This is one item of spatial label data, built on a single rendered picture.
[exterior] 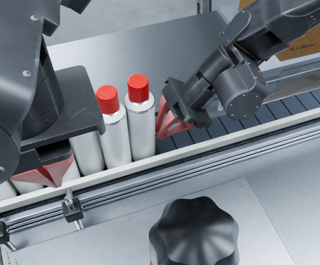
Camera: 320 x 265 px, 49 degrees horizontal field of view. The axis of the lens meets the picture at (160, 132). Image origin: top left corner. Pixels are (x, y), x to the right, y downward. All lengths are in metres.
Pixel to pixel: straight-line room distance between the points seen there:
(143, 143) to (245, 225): 0.23
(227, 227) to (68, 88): 0.18
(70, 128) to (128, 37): 0.82
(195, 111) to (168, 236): 0.33
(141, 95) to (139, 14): 2.06
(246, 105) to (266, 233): 0.24
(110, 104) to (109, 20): 2.05
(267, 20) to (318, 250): 0.42
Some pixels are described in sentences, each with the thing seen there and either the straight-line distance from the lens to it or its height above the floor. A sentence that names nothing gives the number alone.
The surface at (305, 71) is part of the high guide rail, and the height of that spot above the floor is 0.96.
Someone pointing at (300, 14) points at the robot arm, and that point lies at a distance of 0.54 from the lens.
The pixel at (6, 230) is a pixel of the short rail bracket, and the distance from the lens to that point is 0.66.
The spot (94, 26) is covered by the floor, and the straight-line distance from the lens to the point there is 2.53.
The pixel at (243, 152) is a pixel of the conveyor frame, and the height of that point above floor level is 0.87.
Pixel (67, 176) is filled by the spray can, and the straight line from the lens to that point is 0.65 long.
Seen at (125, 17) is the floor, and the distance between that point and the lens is 2.58.
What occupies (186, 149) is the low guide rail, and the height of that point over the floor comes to 0.92.
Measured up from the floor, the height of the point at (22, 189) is 0.91.
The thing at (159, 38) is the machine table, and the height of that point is 0.83.
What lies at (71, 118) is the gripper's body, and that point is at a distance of 0.25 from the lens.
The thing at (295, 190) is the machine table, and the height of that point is 0.83.
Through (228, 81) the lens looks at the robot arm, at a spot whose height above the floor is 1.10.
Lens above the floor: 1.47
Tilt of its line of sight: 53 degrees down
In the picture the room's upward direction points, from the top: straight up
